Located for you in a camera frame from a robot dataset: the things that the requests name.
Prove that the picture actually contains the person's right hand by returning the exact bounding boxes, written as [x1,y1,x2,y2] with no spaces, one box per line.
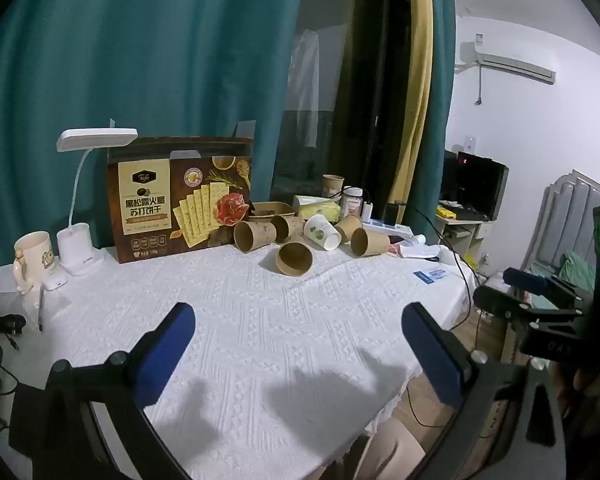
[550,359,600,411]

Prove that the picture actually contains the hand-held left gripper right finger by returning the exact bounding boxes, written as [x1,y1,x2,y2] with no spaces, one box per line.
[401,302,567,480]

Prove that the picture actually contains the tall brown paper cup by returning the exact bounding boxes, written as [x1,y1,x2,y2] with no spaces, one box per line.
[322,174,346,207]

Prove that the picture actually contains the small black box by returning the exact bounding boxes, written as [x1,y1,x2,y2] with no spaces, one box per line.
[384,201,407,227]

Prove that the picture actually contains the teal curtain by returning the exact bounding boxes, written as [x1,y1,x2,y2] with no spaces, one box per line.
[412,0,457,211]
[0,0,309,281]

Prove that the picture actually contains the brown cracker box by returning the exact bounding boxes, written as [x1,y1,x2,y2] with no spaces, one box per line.
[106,135,255,265]

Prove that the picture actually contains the black monitor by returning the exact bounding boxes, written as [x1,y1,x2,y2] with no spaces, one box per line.
[442,150,510,221]

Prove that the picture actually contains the white air conditioner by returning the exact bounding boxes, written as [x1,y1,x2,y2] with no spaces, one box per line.
[454,40,557,86]

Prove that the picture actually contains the glass sliding door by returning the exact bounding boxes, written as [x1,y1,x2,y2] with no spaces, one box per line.
[270,0,417,207]

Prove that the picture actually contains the black charger plug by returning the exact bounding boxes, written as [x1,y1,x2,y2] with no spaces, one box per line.
[0,313,28,336]

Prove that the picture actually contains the white desk lamp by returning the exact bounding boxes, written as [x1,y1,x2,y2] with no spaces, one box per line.
[56,128,139,276]

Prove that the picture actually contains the white textured tablecloth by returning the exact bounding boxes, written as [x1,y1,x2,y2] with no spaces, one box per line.
[0,240,474,480]

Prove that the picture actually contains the clear jar white lid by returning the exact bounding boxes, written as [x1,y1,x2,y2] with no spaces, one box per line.
[341,186,365,221]

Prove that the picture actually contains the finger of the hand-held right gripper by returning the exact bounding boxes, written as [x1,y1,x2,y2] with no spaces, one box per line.
[502,267,593,303]
[472,284,583,328]

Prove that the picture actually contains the yellow tissue box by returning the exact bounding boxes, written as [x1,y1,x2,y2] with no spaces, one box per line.
[292,194,342,222]

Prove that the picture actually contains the white power strip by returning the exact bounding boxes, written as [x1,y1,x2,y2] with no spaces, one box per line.
[365,217,415,241]

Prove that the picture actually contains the green cloth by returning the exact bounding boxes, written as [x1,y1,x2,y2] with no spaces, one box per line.
[562,252,597,292]

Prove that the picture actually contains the white papers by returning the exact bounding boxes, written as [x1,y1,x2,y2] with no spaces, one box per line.
[390,235,444,261]

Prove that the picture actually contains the cream ceramic mug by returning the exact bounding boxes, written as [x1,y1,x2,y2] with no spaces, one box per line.
[13,231,56,295]

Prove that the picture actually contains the blue card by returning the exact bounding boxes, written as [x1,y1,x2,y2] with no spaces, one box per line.
[413,268,447,285]

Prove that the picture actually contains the grey padded headboard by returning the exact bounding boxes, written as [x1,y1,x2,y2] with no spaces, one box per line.
[522,170,600,283]

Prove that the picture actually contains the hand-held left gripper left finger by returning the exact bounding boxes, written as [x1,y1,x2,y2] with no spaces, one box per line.
[42,302,197,480]

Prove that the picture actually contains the small white side desk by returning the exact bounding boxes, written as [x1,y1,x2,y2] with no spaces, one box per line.
[437,210,497,272]

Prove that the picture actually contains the brown paper bowl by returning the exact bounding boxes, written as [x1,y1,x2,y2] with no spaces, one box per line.
[250,201,297,224]

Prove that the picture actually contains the thin black cable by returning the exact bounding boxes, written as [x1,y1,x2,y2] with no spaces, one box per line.
[407,207,486,428]

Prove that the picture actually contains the yellow curtain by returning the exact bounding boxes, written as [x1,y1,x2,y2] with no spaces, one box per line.
[387,0,434,199]

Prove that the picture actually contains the white printed paper cup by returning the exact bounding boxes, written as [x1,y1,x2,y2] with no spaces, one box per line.
[303,213,342,252]

